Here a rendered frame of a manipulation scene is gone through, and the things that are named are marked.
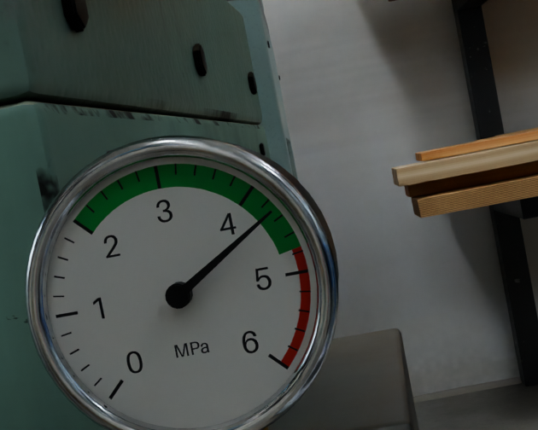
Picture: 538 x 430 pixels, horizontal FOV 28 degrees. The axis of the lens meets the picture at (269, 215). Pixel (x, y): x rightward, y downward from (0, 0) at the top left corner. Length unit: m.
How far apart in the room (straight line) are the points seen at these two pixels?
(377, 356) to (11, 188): 0.12
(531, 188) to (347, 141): 0.62
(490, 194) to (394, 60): 0.61
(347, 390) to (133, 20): 0.20
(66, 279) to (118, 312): 0.01
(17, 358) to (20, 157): 0.05
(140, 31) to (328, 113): 2.30
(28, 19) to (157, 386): 0.12
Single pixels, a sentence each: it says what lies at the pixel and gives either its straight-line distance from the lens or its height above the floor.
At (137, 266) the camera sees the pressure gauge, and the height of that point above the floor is 0.67.
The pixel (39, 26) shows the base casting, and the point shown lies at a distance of 0.30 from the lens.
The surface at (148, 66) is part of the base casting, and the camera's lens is 0.44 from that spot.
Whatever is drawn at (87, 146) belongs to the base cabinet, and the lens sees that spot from 0.32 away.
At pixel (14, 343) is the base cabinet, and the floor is 0.65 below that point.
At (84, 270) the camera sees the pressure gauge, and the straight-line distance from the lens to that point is 0.22.
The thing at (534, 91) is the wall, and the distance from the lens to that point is 2.79.
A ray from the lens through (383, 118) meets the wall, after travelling 2.73.
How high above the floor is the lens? 0.68
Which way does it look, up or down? 3 degrees down
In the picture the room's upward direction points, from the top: 11 degrees counter-clockwise
